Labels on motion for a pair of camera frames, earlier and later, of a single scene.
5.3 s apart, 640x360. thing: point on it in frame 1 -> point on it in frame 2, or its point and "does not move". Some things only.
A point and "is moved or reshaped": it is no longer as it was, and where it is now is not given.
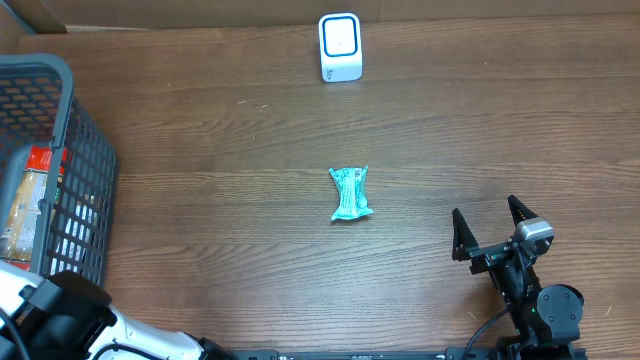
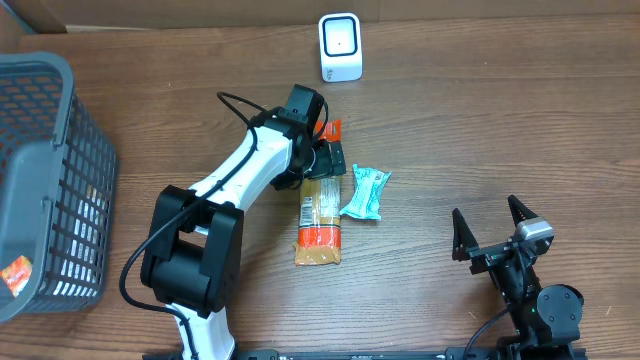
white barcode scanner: x=340 y=47 does not move
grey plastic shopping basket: x=79 y=180 does not move
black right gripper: x=465 y=242 does not move
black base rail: x=413 y=354 does not move
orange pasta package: x=19 y=234 -> x=319 y=223
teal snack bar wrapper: x=351 y=183 is moved or reshaped
